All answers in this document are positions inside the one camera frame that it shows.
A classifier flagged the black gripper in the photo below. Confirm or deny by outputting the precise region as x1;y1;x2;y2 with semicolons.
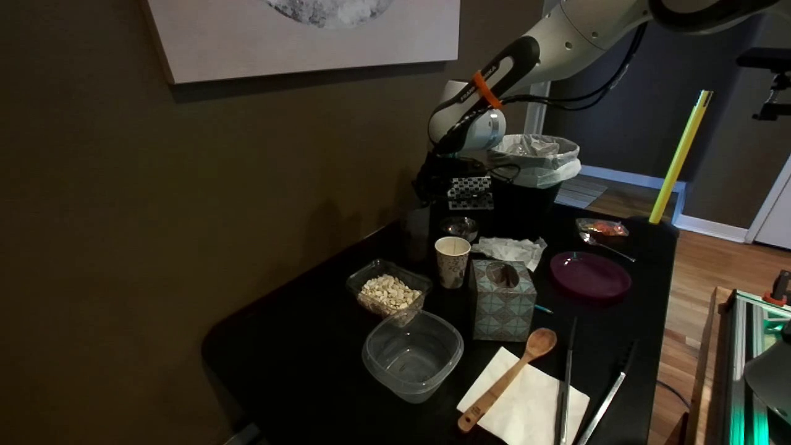
408;152;464;243

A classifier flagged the dark translucent plastic cup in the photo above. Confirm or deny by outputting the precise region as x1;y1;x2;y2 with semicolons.
399;203;434;268

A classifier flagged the white paper cup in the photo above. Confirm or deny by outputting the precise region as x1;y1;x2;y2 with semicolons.
433;234;473;291

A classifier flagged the small metal bowl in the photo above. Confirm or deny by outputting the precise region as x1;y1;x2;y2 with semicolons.
443;216;482;244

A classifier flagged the black white checkerboard card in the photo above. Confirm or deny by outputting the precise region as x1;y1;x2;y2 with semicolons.
444;173;496;213

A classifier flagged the clear container with nuts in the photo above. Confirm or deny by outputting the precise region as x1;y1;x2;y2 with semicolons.
344;258;433;328

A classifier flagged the crumpled white tissue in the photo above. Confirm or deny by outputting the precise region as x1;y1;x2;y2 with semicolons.
471;234;549;271

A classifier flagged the trash bin with white liner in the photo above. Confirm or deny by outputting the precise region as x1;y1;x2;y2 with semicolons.
486;131;583;238

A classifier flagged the empty clear plastic container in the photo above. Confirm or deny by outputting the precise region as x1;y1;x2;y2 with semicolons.
359;310;467;405

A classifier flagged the white door trim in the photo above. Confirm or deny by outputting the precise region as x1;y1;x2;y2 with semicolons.
527;81;554;137

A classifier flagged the purple plate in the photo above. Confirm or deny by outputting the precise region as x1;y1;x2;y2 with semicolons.
549;249;634;302

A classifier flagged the metal spoon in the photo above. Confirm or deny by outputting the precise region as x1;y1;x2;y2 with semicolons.
579;231;638;268

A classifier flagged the wooden spoon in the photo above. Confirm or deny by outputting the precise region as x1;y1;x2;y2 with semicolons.
454;326;561;435

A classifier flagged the white paper napkin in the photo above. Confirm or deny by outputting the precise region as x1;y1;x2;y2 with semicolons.
454;344;592;445

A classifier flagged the yellow green long stick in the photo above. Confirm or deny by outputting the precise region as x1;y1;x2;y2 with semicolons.
648;86;716;227

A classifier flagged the black office chair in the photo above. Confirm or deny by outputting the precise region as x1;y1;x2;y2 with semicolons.
734;45;791;124

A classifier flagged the orange strap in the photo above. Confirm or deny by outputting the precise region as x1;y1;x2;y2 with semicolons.
471;71;504;112

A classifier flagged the white framed wall picture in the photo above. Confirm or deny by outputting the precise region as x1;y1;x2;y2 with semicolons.
145;0;464;86

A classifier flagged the green lit aluminium frame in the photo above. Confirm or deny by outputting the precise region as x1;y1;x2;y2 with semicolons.
723;288;791;445

